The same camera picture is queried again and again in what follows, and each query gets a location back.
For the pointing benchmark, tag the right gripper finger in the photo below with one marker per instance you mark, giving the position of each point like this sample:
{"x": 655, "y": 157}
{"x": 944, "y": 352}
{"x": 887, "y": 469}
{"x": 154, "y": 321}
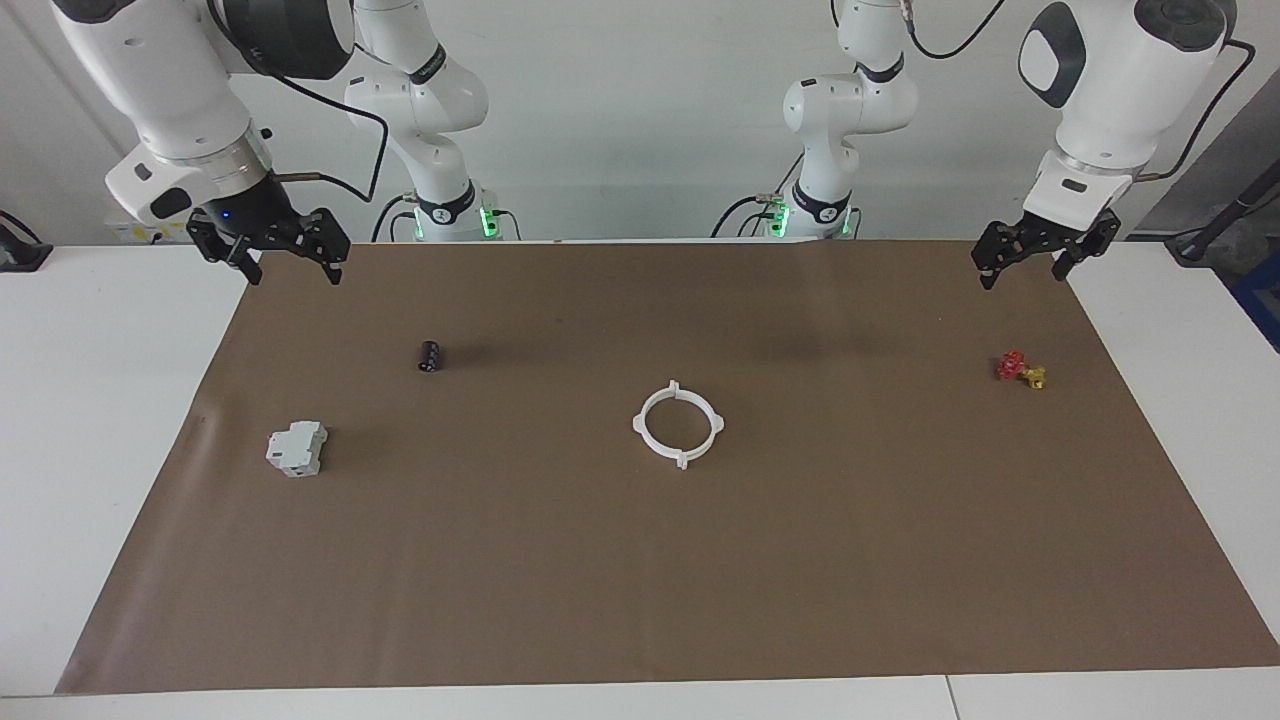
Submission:
{"x": 336, "y": 268}
{"x": 250, "y": 268}

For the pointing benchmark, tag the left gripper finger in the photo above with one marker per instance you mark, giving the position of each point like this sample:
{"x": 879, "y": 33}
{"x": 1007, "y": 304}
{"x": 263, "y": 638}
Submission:
{"x": 1062, "y": 265}
{"x": 987, "y": 275}

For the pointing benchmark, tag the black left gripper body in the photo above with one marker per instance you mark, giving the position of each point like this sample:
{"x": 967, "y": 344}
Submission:
{"x": 1045, "y": 238}

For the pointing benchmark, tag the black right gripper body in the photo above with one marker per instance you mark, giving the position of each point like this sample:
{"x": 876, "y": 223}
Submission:
{"x": 260, "y": 225}

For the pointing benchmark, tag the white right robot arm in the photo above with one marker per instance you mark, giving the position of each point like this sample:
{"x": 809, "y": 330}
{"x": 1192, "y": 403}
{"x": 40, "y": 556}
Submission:
{"x": 170, "y": 80}

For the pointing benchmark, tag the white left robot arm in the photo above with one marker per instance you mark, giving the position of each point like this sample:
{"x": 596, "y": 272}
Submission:
{"x": 1120, "y": 90}

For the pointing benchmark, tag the red handwheel yellow valve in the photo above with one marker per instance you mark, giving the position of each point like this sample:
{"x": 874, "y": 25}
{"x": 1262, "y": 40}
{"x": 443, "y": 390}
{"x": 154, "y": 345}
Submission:
{"x": 1012, "y": 366}

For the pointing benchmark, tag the black cylindrical capacitor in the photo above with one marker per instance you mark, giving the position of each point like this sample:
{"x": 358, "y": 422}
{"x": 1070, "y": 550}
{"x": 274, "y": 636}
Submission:
{"x": 430, "y": 356}

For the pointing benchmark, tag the black tripod pole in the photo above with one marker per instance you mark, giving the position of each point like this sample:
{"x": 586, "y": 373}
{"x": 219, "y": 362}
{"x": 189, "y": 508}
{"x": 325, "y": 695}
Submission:
{"x": 1220, "y": 215}

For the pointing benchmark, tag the white circuit breaker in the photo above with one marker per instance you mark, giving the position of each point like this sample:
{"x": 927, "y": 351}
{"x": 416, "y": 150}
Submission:
{"x": 296, "y": 448}

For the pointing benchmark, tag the blue crate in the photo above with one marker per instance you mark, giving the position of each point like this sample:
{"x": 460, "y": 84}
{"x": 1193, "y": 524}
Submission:
{"x": 1262, "y": 300}

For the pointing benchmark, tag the black clamp base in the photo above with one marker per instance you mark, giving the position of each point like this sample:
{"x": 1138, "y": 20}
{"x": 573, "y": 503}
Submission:
{"x": 22, "y": 255}

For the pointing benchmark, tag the brown paper mat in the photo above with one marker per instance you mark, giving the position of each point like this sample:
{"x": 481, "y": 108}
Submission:
{"x": 640, "y": 580}

